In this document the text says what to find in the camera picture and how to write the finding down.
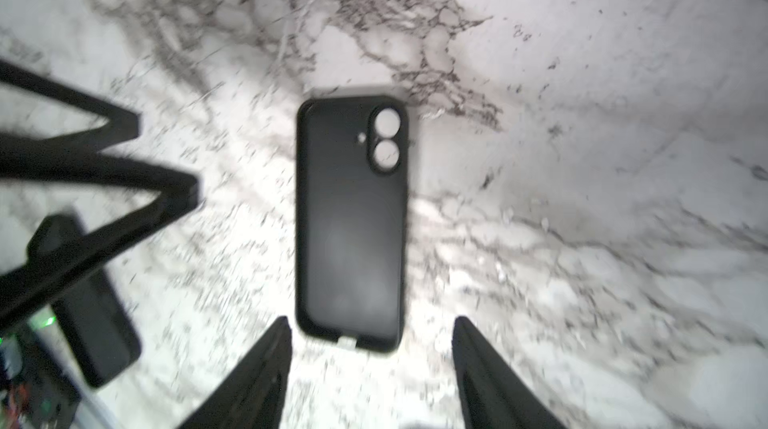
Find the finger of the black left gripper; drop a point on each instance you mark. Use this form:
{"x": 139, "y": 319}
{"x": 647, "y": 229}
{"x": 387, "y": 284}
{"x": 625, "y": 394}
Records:
{"x": 42, "y": 280}
{"x": 117, "y": 124}

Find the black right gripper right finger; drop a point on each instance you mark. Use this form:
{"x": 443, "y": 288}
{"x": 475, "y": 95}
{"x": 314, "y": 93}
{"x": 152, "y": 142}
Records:
{"x": 491, "y": 394}

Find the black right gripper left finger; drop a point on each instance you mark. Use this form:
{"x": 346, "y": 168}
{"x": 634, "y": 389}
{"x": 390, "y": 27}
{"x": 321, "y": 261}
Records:
{"x": 253, "y": 394}

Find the black phone case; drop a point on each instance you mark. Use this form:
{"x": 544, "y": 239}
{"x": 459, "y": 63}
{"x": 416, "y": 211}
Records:
{"x": 351, "y": 219}
{"x": 93, "y": 319}

